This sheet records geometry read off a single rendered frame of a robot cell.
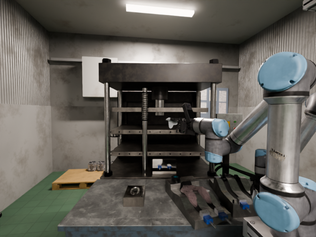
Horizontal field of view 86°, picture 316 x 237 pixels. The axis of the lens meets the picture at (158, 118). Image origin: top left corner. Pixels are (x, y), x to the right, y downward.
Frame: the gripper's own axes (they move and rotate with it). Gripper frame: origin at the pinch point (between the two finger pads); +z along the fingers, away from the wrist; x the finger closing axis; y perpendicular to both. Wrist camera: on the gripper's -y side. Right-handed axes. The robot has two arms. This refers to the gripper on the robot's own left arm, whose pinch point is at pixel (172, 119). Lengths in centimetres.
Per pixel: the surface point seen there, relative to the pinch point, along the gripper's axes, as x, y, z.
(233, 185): 69, 47, -2
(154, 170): 48, 57, 79
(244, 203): 51, 49, -21
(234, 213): 48, 57, -17
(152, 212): 7, 65, 18
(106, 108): -7, -6, 103
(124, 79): 3, -38, 90
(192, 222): 19, 61, -8
